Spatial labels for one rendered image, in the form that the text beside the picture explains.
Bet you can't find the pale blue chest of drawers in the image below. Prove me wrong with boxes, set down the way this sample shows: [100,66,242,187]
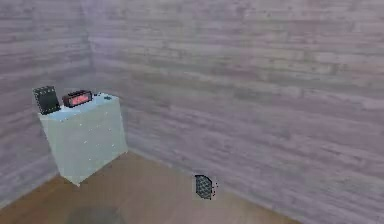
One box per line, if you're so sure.
[37,92,129,187]

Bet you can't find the black alarm clock red display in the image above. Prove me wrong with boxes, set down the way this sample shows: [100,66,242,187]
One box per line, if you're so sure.
[61,89,94,109]

